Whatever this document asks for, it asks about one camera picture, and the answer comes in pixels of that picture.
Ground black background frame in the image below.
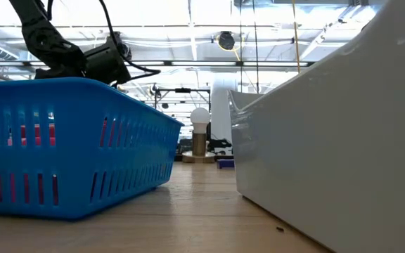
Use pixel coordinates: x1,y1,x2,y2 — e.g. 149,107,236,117
152,86,212,110

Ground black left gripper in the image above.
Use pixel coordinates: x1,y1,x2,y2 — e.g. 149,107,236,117
34,32,132,86

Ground yellow cable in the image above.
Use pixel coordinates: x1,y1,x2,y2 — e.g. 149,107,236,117
291,0,301,74

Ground overhead light bar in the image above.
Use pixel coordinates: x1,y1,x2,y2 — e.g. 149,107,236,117
0,60,316,67

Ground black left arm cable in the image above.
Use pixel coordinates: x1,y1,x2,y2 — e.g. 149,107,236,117
98,0,162,87

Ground white bulb brass lamp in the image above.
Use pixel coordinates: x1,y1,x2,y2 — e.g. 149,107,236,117
182,107,217,164

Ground dark blue box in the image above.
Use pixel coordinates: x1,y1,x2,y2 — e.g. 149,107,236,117
217,158,236,170

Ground blue slotted plastic basket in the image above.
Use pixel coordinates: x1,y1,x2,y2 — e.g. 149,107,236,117
0,77,184,221

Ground bright red box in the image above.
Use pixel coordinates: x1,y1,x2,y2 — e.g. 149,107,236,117
0,122,60,205

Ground black overhead camera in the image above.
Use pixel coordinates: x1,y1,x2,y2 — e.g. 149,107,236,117
217,30,236,51

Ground white plastic bin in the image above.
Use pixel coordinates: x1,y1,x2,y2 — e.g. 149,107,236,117
227,0,405,253

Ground black background equipment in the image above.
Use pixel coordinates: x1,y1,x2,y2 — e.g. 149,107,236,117
207,138,233,156

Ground white pillar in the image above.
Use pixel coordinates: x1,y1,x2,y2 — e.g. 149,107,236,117
211,79,239,143

